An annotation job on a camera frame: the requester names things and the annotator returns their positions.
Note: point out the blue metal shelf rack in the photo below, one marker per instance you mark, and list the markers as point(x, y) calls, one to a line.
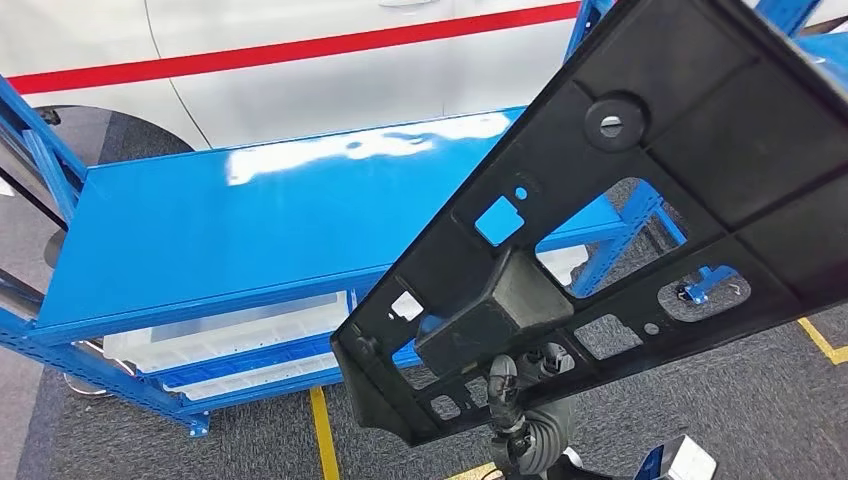
point(265, 225)
point(831, 56)

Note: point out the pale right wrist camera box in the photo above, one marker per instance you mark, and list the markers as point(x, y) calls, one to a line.
point(686, 460)

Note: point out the black plastic bracket panel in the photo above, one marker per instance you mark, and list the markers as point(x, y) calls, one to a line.
point(696, 166)

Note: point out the white translucent plastic bin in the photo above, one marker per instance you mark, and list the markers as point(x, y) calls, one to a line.
point(407, 307)
point(265, 384)
point(218, 334)
point(563, 265)

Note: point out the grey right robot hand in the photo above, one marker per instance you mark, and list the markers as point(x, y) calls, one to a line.
point(503, 397)

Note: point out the white car with red stripe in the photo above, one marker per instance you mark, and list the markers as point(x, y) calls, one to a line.
point(298, 99)

